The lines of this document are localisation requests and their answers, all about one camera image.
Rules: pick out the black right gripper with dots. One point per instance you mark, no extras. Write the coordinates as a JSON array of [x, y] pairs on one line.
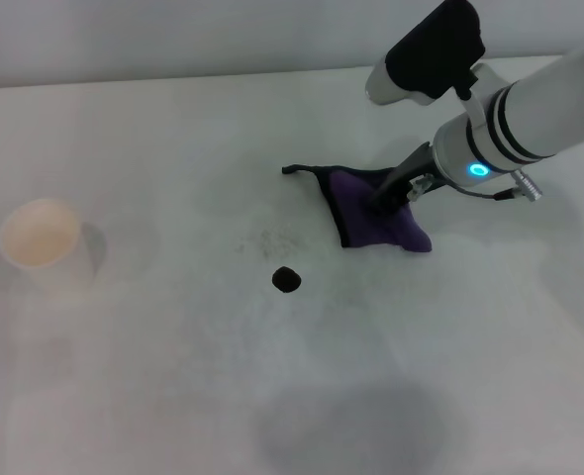
[[411, 168]]

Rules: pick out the purple rag with black trim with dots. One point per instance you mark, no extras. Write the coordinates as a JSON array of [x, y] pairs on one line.
[[361, 232]]

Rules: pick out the white paper cup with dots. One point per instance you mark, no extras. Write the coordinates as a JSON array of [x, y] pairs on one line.
[[39, 232]]

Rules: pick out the small dark brown lump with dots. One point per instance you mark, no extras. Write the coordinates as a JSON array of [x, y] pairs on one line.
[[287, 279]]

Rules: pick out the silver metal connector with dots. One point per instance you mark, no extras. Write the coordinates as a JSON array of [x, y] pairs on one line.
[[527, 187]]

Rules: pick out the black and white wrist camera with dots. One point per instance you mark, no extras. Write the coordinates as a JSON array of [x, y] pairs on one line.
[[435, 49]]

